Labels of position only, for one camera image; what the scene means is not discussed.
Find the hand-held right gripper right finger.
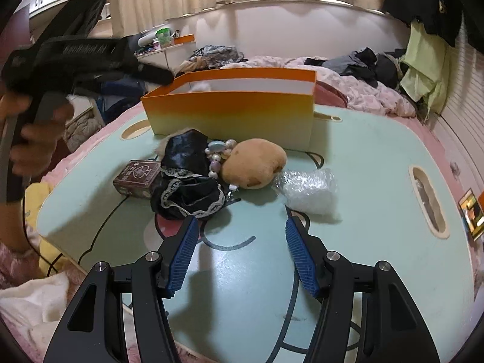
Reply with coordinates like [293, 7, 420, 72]
[285, 217, 441, 363]

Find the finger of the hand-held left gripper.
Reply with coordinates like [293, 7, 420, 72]
[126, 58, 175, 86]

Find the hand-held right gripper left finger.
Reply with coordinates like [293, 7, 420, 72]
[43, 217, 200, 363]

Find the black satin lace-trimmed cloth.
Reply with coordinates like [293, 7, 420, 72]
[150, 129, 227, 220]

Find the clear bubble wrap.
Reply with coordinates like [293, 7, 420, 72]
[273, 168, 338, 216]

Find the pale fur pom-pom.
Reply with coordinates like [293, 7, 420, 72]
[157, 130, 191, 157]

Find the orange cardboard box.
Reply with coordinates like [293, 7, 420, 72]
[141, 69, 317, 150]

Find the dark red card box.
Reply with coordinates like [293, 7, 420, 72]
[113, 160, 163, 199]

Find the pearl bead bracelet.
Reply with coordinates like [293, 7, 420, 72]
[204, 140, 239, 180]

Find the tan plush toy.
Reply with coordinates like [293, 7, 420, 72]
[221, 138, 288, 190]

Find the person's left forearm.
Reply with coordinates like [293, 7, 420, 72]
[0, 174, 40, 288]

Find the person's left hand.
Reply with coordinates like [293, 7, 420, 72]
[0, 94, 75, 184]

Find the white desk with drawers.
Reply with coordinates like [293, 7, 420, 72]
[136, 41, 197, 72]

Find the green cup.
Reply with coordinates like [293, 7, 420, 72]
[156, 28, 175, 48]

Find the grey patterned cloth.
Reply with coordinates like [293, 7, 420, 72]
[191, 44, 246, 69]

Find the yellow cloth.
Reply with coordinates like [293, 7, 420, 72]
[23, 181, 63, 276]

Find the white padded headboard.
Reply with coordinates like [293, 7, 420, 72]
[195, 2, 411, 63]

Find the white fluffy blanket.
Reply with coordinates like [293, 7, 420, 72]
[0, 270, 76, 348]

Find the dark pink pillow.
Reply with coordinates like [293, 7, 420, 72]
[314, 82, 348, 110]

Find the pink floral quilt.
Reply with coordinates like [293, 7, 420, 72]
[242, 55, 417, 118]

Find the smartphone with lit screen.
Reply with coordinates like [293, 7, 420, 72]
[458, 189, 484, 240]

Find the pile of dark clothes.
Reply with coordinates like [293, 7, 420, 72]
[304, 47, 409, 87]

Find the white slatted closet door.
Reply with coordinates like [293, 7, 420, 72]
[427, 26, 484, 235]

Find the light green hanging garment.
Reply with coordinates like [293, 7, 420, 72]
[400, 19, 452, 114]

